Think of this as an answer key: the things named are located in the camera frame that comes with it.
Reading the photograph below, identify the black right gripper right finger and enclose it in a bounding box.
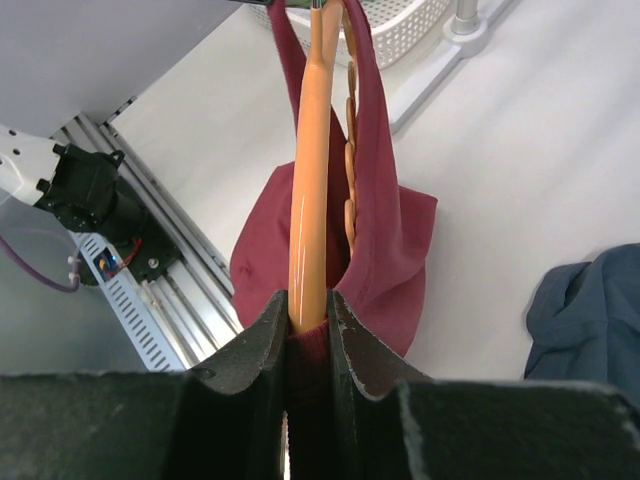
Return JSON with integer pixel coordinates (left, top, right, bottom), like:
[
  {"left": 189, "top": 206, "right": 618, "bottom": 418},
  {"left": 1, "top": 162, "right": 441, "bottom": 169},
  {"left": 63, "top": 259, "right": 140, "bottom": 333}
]
[{"left": 327, "top": 291, "right": 639, "bottom": 479}]

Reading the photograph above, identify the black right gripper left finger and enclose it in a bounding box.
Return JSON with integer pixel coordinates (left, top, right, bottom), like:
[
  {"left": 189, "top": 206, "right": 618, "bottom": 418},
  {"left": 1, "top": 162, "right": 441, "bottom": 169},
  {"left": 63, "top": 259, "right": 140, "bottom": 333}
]
[{"left": 1, "top": 291, "right": 288, "bottom": 479}]

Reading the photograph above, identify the red tank top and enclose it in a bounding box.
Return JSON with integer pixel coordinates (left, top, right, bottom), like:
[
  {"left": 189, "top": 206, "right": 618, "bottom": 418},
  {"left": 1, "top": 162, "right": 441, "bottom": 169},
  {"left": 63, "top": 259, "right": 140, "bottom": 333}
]
[{"left": 229, "top": 0, "right": 439, "bottom": 480}]

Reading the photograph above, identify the orange hanger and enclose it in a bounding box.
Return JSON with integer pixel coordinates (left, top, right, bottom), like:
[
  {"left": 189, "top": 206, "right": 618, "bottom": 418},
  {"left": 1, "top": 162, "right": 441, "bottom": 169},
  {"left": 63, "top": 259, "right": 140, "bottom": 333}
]
[{"left": 288, "top": 1, "right": 357, "bottom": 334}]

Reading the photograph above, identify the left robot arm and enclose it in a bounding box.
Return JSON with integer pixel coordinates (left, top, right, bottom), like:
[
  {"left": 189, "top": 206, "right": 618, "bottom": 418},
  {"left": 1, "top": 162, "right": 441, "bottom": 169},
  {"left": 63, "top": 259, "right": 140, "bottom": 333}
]
[{"left": 1, "top": 125, "right": 149, "bottom": 245}]

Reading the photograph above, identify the dark blue tank top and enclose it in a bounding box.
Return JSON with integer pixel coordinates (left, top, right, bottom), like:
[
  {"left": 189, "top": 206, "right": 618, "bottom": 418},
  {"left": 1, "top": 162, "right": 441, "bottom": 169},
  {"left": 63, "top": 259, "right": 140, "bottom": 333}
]
[{"left": 524, "top": 244, "right": 639, "bottom": 392}]

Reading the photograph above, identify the white rack base foot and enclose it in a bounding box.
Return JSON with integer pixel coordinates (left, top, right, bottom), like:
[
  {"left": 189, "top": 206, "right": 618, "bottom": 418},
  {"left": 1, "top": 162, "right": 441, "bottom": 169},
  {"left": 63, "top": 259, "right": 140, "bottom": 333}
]
[{"left": 388, "top": 0, "right": 513, "bottom": 134}]

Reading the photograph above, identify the white perforated laundry basket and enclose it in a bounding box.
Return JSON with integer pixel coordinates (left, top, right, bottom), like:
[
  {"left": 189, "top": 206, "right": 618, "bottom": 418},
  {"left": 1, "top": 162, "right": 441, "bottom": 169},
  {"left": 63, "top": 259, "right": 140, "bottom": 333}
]
[{"left": 248, "top": 0, "right": 453, "bottom": 70}]

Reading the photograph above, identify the left rack upright pole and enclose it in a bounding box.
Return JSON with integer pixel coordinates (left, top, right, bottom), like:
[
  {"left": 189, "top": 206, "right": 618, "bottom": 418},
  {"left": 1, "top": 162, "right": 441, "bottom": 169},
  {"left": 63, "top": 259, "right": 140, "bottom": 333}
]
[{"left": 451, "top": 0, "right": 480, "bottom": 35}]

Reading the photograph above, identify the aluminium table edge rail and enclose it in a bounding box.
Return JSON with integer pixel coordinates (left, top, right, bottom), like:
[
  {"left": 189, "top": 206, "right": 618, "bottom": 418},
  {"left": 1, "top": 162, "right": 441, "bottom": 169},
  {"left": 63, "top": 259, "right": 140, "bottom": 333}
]
[{"left": 52, "top": 113, "right": 242, "bottom": 371}]

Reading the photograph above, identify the light blue slotted cable duct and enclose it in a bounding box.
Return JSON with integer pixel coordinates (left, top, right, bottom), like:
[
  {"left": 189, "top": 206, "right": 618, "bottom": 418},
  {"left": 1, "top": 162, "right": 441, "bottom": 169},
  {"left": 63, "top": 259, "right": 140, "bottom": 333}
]
[{"left": 70, "top": 232, "right": 186, "bottom": 372}]

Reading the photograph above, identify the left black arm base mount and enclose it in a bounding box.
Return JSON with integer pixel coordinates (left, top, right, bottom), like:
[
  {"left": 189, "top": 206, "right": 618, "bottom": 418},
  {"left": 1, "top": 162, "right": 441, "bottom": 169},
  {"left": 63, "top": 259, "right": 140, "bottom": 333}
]
[{"left": 93, "top": 215, "right": 182, "bottom": 283}]

